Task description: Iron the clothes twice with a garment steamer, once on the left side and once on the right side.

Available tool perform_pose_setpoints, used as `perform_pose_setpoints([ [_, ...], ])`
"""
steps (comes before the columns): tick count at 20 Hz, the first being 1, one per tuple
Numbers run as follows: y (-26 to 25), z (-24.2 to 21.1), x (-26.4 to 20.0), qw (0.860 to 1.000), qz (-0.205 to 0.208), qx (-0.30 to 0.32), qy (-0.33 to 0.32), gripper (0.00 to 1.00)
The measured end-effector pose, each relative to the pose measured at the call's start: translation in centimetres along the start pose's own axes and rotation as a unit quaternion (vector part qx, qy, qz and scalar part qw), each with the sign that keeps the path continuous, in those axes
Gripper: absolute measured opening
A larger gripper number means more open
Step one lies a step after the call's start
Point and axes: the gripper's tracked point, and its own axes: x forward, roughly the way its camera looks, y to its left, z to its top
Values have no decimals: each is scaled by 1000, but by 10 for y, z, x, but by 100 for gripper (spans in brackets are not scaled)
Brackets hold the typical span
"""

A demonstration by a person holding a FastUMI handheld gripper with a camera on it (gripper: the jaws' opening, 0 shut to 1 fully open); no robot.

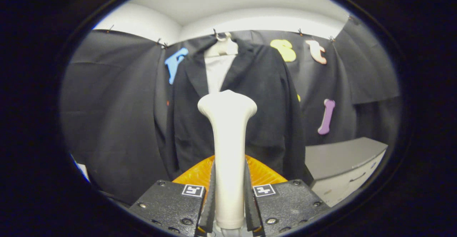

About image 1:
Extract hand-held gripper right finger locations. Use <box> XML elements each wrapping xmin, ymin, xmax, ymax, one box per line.
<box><xmin>245</xmin><ymin>155</ymin><xmax>330</xmax><ymax>236</ymax></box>

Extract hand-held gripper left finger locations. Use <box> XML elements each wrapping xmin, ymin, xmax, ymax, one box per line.
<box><xmin>128</xmin><ymin>155</ymin><xmax>217</xmax><ymax>237</ymax></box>

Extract white garment steamer with hose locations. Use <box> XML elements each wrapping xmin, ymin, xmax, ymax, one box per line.
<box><xmin>197</xmin><ymin>90</ymin><xmax>257</xmax><ymax>237</ymax></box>

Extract black suit jacket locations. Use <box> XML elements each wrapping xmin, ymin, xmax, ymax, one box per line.
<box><xmin>154</xmin><ymin>37</ymin><xmax>307</xmax><ymax>182</ymax></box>

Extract white shirt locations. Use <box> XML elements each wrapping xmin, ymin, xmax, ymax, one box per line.
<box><xmin>204</xmin><ymin>54</ymin><xmax>237</xmax><ymax>95</ymax></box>

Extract cream clothes hanger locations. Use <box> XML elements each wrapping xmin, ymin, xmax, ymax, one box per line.
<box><xmin>204</xmin><ymin>32</ymin><xmax>239</xmax><ymax>58</ymax></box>

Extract grey cabinet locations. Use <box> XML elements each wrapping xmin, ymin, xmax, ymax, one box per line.
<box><xmin>305</xmin><ymin>137</ymin><xmax>388</xmax><ymax>208</ymax></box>

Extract black backdrop cloth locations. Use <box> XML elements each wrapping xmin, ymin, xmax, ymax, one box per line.
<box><xmin>60</xmin><ymin>16</ymin><xmax>402</xmax><ymax>205</ymax></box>

